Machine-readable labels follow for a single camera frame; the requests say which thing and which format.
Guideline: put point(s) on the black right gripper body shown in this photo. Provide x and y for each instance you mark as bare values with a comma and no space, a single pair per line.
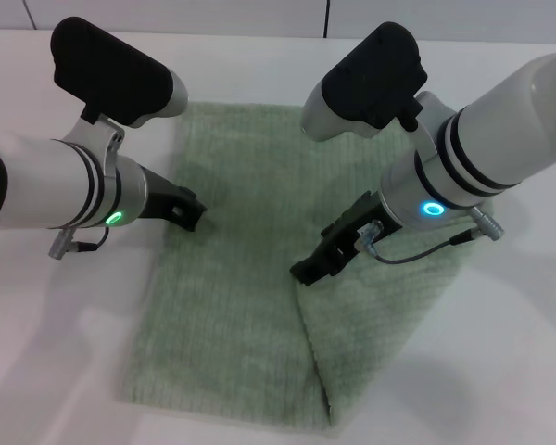
352,222

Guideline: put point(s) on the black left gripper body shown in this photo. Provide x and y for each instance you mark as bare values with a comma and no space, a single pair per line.
160,197

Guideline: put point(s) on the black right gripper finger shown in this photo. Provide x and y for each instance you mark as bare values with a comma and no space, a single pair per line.
311,264
336,262

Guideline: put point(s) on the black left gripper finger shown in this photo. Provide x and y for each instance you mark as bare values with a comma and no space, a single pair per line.
194,201
190,221

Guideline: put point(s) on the light green ribbed towel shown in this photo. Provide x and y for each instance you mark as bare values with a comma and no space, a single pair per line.
241,278

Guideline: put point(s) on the black left wrist camera housing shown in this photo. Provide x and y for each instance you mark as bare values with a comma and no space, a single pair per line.
111,69

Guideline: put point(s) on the dark vertical wall strip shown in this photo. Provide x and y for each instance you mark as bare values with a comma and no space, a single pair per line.
327,18

